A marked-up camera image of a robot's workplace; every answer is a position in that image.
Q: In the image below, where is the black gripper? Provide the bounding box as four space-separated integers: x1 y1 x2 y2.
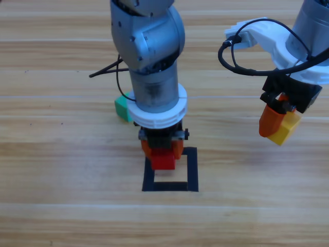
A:
133 120 191 160
259 73 323 138

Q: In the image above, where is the red wooden cube block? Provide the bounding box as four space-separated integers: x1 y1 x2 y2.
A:
150 148 177 171

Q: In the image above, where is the yellow wooden cube block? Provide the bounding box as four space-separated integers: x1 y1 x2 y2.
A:
267 111 302 147

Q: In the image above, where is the green wooden cube block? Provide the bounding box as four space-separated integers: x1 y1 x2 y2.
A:
114 91 134 123

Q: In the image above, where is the black tape square outline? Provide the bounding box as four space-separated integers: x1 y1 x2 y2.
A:
141 146 199 193

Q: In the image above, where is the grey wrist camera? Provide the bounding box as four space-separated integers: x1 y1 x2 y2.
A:
232 30 258 49

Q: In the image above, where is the black camera cable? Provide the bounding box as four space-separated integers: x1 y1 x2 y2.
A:
88 59 129 78
217 17 329 77

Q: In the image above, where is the thin black gripper wire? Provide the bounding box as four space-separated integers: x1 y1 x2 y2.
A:
115 54 136 102

